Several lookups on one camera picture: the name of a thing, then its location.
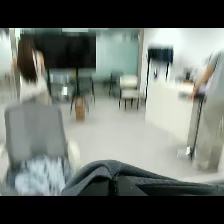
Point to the white chair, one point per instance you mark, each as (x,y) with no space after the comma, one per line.
(129,88)

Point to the white counter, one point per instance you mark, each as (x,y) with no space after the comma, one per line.
(165,108)

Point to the grey office chair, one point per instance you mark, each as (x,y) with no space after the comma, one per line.
(35,128)

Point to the large black wall screen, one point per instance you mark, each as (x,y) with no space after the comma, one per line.
(68,50)

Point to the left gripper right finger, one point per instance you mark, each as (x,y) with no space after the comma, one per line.
(128,187)

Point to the person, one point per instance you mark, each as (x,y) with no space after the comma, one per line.
(213,116)
(29,71)

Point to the dark grey garment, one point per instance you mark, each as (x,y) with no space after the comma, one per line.
(100,165)

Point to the white patterned garment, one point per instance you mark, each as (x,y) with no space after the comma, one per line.
(41,175)

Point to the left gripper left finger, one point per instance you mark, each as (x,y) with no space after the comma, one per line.
(98,186)

